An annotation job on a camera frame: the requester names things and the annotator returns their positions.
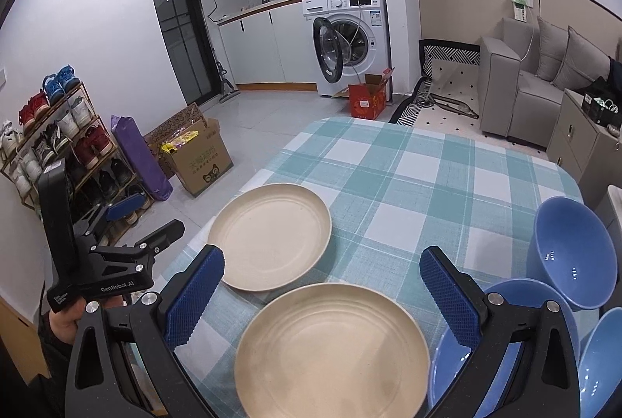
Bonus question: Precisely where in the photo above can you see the yellow snack packets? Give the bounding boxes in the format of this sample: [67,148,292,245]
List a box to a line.
[162,130,200,154]

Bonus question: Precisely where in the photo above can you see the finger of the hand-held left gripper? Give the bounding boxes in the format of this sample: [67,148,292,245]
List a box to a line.
[73,192,147,237]
[90,220,185,273]

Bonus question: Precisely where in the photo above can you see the printed cardboard box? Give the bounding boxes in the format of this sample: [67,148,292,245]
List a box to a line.
[160,119,235,198]

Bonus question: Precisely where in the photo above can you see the blue shoes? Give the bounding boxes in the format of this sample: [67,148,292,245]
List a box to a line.
[43,66,81,103]

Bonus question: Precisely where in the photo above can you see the black box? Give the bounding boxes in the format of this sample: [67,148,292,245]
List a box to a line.
[580,92,622,130]

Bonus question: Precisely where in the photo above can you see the blue bowl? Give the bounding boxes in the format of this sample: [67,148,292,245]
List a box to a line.
[533,196,619,312]
[428,279,581,418]
[576,307,622,418]

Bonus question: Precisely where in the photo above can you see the purple bag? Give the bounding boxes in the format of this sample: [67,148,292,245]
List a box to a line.
[110,114,174,201]

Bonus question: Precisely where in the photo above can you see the dark glass door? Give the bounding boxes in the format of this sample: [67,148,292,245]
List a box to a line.
[144,0,217,108]

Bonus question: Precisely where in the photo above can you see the grey cushion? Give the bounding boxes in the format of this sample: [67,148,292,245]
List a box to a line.
[535,16,569,81]
[551,26,612,91]

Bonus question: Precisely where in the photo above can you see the white lower kitchen cabinets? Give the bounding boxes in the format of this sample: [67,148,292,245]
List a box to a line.
[216,0,319,91]

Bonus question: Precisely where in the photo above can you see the black white patterned rug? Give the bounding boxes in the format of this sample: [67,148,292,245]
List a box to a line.
[389,38,555,152]

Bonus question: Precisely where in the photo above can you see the teal checked tablecloth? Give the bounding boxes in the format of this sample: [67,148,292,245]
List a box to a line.
[160,117,584,418]

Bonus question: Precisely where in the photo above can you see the red cardboard box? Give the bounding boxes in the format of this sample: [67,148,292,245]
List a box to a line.
[347,68,397,122]

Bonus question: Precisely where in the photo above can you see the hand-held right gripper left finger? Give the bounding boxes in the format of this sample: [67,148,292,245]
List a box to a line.
[65,244,225,418]

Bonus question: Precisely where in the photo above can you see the wooden shoe rack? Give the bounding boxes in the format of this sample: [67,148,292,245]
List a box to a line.
[0,80,151,225]

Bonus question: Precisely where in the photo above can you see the beige low cabinet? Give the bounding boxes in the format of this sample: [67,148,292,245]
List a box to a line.
[547,88,622,186]

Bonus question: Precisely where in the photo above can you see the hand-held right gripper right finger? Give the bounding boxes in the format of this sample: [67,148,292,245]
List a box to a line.
[419,246,581,418]

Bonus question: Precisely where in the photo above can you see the grey sofa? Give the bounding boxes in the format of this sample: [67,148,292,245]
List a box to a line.
[479,16,622,149]

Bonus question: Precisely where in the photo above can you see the white wall device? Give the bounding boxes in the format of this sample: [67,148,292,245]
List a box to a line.
[510,0,533,23]

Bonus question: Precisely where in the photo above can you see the red shoes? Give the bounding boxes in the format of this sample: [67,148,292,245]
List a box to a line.
[18,90,52,127]

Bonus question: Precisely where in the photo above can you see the person's left hand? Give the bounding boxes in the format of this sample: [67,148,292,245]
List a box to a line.
[49,292,137,343]

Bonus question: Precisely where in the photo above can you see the beige round plate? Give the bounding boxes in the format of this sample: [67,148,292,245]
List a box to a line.
[234,283,432,418]
[207,183,332,293]

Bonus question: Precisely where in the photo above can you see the dark clothing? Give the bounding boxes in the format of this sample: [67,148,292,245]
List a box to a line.
[605,56,622,98]

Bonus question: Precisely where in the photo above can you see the white washing machine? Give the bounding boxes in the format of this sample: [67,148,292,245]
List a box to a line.
[301,0,392,97]

